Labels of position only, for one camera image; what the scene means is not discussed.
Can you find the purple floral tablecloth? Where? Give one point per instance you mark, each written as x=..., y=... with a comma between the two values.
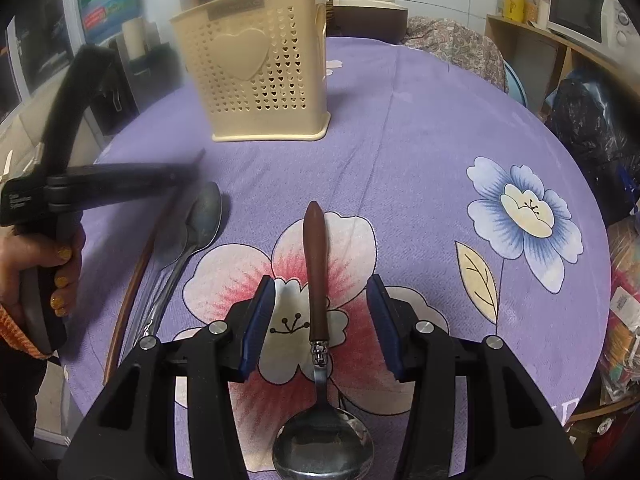
x=462, y=201

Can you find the orange sleeved left forearm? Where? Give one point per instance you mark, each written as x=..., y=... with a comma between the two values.
x=23, y=368

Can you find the wooden handled steel spoon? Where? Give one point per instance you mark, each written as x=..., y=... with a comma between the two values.
x=321, y=442

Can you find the beige perforated cutlery holder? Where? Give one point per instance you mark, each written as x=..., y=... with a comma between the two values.
x=259, y=67

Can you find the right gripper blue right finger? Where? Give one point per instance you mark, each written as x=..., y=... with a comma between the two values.
x=380, y=308

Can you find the floral cloth covered chair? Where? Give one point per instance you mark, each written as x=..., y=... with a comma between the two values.
x=461, y=46

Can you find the black plastic bag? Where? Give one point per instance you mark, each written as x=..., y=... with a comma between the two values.
x=599, y=125

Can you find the sliding window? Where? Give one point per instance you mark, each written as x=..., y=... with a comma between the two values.
x=38, y=49

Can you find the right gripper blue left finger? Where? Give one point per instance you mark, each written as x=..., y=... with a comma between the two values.
x=255, y=325

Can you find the white brown rice cooker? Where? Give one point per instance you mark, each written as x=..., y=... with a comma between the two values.
x=382, y=20

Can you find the white microwave oven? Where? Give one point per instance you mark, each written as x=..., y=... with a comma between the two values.
x=602, y=26

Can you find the grey water dispenser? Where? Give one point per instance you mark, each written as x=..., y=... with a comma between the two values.
x=130, y=88

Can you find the colourful bags pile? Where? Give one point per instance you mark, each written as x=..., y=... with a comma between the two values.
x=619, y=359

